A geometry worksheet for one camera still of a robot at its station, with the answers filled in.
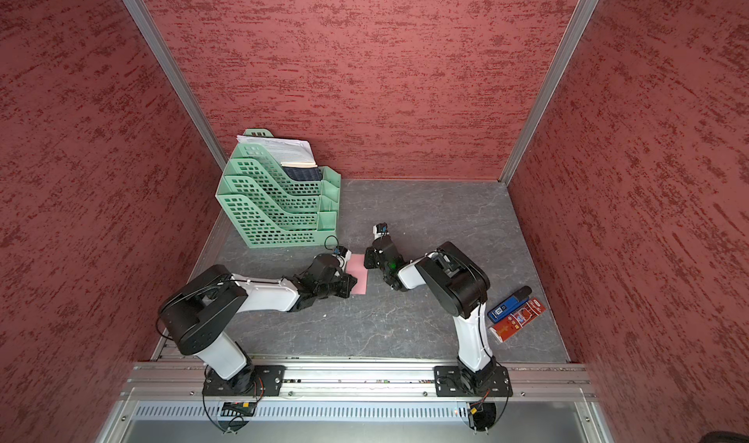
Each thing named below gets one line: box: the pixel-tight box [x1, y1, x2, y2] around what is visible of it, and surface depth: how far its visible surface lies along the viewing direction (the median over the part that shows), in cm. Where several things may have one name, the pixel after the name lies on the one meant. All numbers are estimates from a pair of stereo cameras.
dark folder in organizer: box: [282, 165, 322, 182], surface depth 105 cm
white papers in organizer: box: [236, 134, 318, 168], surface depth 97 cm
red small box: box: [488, 297, 548, 343], surface depth 86 cm
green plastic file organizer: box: [215, 127, 343, 248], surface depth 99 cm
